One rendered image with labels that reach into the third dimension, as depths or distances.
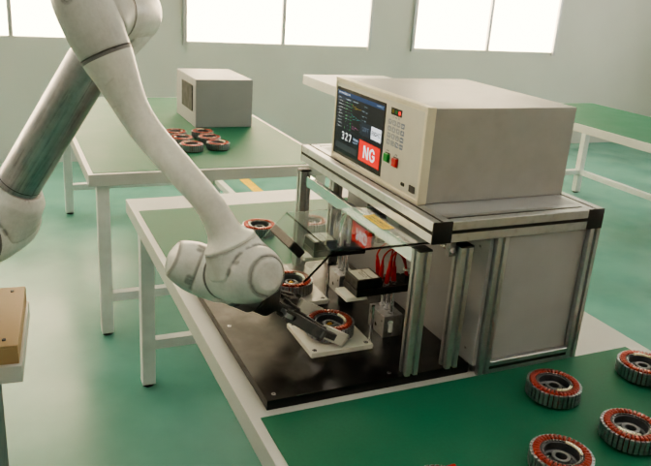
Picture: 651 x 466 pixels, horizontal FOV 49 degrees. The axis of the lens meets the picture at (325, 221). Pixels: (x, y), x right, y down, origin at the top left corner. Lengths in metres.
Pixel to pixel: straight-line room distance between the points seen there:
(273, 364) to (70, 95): 0.72
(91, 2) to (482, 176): 0.85
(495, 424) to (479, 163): 0.54
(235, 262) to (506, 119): 0.66
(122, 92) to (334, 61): 5.36
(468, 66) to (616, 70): 2.01
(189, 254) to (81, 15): 0.48
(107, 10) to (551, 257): 1.04
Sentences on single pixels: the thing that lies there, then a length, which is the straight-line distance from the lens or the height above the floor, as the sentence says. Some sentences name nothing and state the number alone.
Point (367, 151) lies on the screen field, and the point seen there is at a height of 1.17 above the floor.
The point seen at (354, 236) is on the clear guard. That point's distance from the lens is 1.41.
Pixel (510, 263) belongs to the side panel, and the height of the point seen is 1.01.
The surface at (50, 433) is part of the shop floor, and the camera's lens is 2.73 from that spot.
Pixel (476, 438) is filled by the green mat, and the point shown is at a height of 0.75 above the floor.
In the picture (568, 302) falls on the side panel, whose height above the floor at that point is 0.89.
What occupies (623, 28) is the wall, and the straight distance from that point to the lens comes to 8.73.
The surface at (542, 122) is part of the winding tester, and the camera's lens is 1.63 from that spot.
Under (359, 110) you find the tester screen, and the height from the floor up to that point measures 1.26.
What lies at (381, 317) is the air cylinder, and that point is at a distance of 1.66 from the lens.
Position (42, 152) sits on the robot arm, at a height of 1.15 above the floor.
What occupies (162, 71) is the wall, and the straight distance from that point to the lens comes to 6.20.
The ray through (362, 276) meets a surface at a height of 0.92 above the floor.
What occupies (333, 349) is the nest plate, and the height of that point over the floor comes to 0.78.
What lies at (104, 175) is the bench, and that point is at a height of 0.74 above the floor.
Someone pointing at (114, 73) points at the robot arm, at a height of 1.36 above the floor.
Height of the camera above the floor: 1.54
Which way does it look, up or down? 19 degrees down
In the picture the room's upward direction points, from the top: 4 degrees clockwise
